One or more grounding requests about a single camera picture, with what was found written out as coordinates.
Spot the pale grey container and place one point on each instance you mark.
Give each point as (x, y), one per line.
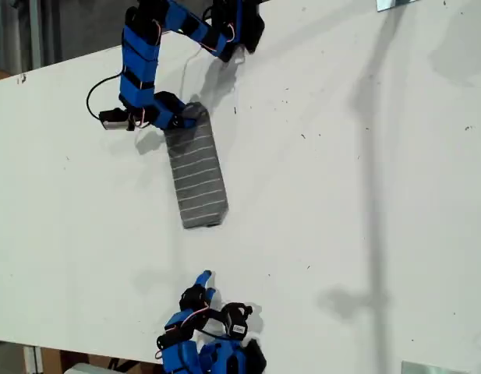
(88, 369)

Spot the brown cardboard box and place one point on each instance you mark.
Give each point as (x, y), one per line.
(53, 360)

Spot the grey metal rail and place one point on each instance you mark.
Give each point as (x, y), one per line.
(35, 35)

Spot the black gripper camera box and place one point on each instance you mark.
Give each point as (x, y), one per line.
(114, 120)
(236, 323)

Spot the white table leg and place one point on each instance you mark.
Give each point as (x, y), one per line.
(31, 360)

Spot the shiny steel plate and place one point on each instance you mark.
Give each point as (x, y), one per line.
(388, 4)

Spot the grey white-striped square towel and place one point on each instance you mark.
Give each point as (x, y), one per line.
(201, 183)

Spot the black camera stalk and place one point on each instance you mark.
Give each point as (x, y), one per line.
(216, 313)
(138, 121)

